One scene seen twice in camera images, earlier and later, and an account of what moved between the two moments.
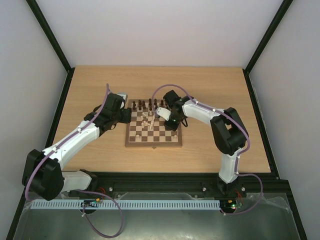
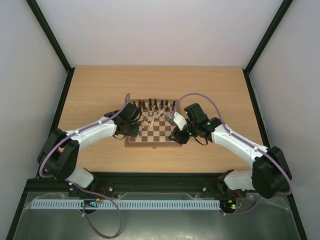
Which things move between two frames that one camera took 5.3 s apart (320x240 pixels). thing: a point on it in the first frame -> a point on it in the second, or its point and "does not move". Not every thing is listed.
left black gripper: [127, 118] -> [134, 133]
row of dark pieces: [150, 104] does not move
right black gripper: [173, 123] -> [178, 136]
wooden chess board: [146, 129] does not move
